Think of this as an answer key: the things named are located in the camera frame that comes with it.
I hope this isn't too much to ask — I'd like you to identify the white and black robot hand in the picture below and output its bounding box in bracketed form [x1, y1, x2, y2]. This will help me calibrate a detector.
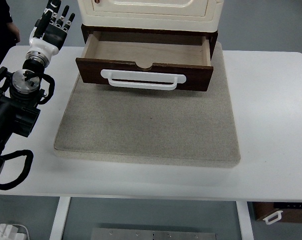
[27, 0, 76, 58]

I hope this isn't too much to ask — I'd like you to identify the long white drawer handle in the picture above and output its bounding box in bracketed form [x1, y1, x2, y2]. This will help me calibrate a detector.
[100, 69, 187, 91]

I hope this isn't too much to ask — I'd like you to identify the dark brown wooden drawer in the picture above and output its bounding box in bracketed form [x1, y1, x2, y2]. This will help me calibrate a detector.
[75, 31, 214, 93]

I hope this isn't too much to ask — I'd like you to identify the person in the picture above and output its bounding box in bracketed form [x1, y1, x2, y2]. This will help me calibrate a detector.
[0, 0, 21, 78]

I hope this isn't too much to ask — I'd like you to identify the beige fabric mat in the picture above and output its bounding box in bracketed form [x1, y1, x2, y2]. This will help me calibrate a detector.
[53, 41, 242, 169]

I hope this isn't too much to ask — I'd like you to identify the white table leg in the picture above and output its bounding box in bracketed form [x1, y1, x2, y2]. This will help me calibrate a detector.
[235, 200, 255, 240]
[49, 196, 72, 240]

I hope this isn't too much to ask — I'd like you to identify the white power adapter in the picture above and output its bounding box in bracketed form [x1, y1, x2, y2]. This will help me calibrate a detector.
[0, 223, 29, 240]

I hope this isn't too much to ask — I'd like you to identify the brown wooden box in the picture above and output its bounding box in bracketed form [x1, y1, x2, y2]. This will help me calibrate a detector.
[252, 201, 302, 224]

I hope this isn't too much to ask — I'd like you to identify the small white box handle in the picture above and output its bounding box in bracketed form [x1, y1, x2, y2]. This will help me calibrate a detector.
[263, 209, 284, 225]

